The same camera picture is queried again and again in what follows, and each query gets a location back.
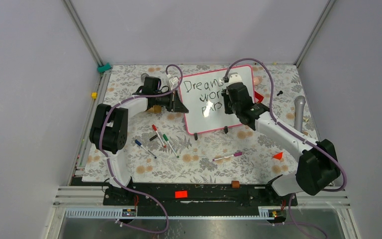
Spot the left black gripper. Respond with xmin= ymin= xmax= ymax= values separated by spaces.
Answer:
xmin=154 ymin=90 xmax=188 ymax=114

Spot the pink framed whiteboard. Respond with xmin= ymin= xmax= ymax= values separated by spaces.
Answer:
xmin=179 ymin=68 xmax=241 ymax=135

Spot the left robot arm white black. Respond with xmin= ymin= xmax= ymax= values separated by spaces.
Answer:
xmin=89 ymin=74 xmax=189 ymax=205

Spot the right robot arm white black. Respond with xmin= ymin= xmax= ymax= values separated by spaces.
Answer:
xmin=221 ymin=82 xmax=341 ymax=205

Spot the pink toy microphone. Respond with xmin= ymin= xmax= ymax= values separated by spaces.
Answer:
xmin=253 ymin=76 xmax=263 ymax=86

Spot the red capped marker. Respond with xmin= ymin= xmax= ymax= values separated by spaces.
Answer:
xmin=152 ymin=124 xmax=166 ymax=148

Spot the green capped marker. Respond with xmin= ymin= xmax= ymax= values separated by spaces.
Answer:
xmin=163 ymin=134 xmax=179 ymax=158

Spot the purple glitter microphone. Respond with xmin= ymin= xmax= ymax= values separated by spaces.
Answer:
xmin=140 ymin=73 xmax=149 ymax=81

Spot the floral patterned table mat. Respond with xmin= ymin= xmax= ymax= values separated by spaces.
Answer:
xmin=82 ymin=65 xmax=305 ymax=184

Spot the pink capped marker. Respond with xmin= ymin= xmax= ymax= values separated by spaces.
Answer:
xmin=212 ymin=152 xmax=243 ymax=161

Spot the blue capped marker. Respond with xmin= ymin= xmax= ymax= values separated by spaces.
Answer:
xmin=134 ymin=139 xmax=157 ymax=159

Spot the silver grey microphone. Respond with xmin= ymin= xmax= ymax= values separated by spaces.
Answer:
xmin=294 ymin=96 xmax=306 ymax=132

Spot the small red cone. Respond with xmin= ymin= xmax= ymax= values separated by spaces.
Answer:
xmin=273 ymin=152 xmax=283 ymax=160

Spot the small brown block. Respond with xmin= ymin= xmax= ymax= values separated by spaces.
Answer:
xmin=231 ymin=180 xmax=240 ymax=189

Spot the small yellow cube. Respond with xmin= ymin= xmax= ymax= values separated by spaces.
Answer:
xmin=91 ymin=92 xmax=97 ymax=100

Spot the red tape label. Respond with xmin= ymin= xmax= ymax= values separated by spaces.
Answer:
xmin=175 ymin=190 xmax=188 ymax=199

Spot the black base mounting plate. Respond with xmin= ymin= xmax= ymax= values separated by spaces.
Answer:
xmin=103 ymin=182 xmax=290 ymax=217

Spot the red rectangular frame block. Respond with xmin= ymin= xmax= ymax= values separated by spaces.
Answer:
xmin=254 ymin=91 xmax=264 ymax=103

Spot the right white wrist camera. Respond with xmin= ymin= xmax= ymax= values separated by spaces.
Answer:
xmin=228 ymin=74 xmax=243 ymax=86

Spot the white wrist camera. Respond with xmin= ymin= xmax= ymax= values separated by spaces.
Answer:
xmin=228 ymin=74 xmax=243 ymax=86
xmin=166 ymin=74 xmax=180 ymax=91

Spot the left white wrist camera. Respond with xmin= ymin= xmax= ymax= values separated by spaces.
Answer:
xmin=166 ymin=74 xmax=180 ymax=91

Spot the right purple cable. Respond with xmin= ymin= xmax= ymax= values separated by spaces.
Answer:
xmin=223 ymin=58 xmax=348 ymax=239

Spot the purple cable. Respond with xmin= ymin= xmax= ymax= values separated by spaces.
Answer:
xmin=98 ymin=64 xmax=184 ymax=235
xmin=223 ymin=58 xmax=348 ymax=239

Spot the teal corner bracket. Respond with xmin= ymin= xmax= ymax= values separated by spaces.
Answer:
xmin=97 ymin=63 xmax=112 ymax=74

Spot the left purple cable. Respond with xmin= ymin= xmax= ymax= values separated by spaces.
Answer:
xmin=98 ymin=64 xmax=184 ymax=235

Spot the aluminium slotted rail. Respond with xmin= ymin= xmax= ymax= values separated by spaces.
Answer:
xmin=65 ymin=207 xmax=282 ymax=221

